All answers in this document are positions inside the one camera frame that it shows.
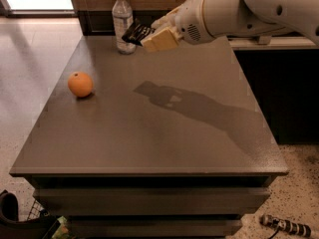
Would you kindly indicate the clear plastic water bottle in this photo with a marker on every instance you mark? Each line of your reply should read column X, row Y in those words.
column 123, row 18

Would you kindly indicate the dark basket with items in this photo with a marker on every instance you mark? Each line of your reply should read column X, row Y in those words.
column 45, row 226

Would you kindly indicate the black white striped tool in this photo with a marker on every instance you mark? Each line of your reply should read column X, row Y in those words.
column 288, row 227

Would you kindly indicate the grey drawer cabinet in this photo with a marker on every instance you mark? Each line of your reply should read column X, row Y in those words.
column 170, row 145

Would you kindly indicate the grey side shelf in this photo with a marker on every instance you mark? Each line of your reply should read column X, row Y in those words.
column 276, row 43

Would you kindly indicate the black rxbar chocolate wrapper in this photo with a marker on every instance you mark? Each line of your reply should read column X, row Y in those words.
column 137, row 32

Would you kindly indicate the orange fruit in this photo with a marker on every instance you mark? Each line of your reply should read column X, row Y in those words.
column 80, row 84

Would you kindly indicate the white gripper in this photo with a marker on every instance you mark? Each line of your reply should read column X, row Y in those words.
column 188, row 26

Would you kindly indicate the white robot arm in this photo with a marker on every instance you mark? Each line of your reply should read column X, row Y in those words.
column 249, row 18

